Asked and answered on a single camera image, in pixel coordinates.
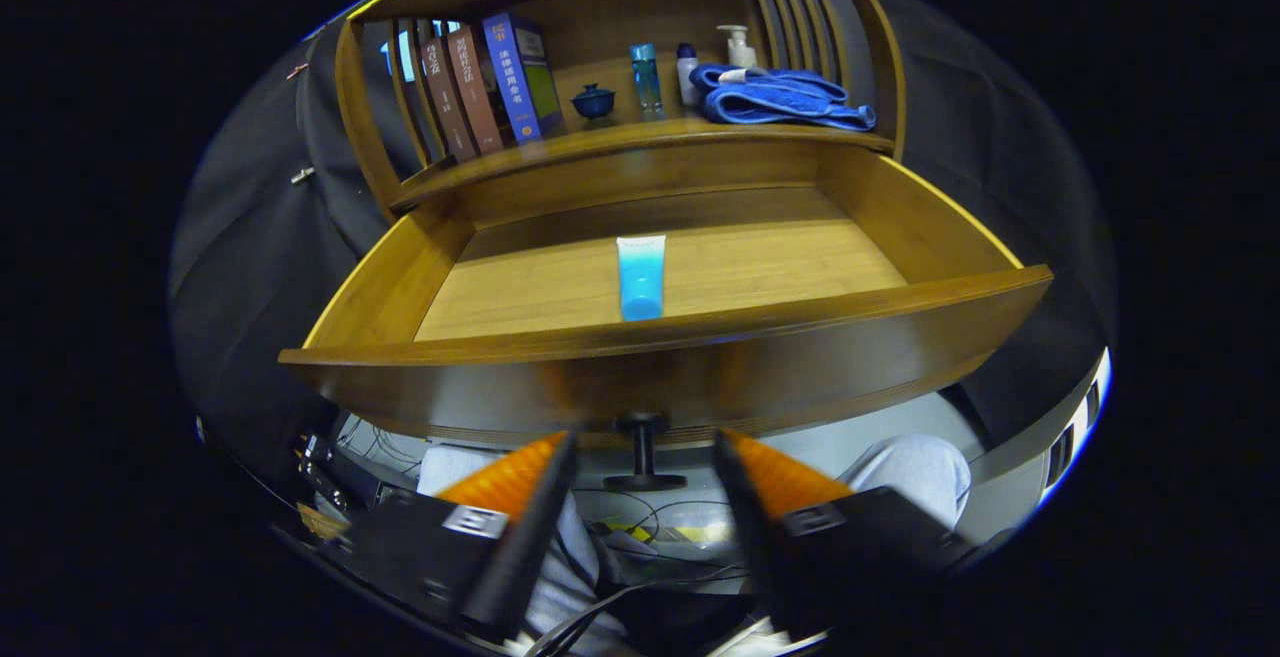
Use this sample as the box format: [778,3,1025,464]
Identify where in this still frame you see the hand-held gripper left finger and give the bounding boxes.
[330,429,579,643]

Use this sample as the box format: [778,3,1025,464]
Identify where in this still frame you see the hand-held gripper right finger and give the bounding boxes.
[712,427,986,643]

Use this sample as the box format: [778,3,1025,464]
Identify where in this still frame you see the wooden drawer with black knob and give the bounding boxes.
[278,142,1054,493]

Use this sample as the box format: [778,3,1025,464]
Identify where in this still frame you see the blue cosmetic tube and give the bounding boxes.
[616,235,668,323]

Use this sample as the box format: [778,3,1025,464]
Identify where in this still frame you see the wooden countertop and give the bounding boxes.
[390,112,896,213]

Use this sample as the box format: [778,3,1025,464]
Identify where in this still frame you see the person's right leg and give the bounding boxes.
[840,434,973,530]

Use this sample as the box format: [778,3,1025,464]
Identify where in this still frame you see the grey and white unit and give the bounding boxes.
[985,347,1113,538]

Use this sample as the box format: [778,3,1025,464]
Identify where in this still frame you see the blue lidded teacup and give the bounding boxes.
[571,83,617,121]

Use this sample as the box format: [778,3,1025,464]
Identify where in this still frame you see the folded blue towel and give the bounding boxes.
[689,63,878,132]

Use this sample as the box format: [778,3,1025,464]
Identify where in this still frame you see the reddish brown book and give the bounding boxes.
[445,25,506,155]

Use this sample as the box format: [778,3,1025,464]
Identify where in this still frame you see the thick blue book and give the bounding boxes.
[482,12,566,145]

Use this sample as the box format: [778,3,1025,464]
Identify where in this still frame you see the clear bottle with teal cap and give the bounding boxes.
[629,43,665,122]

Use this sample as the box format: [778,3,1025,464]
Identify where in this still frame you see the white pump bottle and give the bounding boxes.
[716,25,759,70]

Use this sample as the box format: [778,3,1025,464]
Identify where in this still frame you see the black floor cable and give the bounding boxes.
[525,565,751,657]

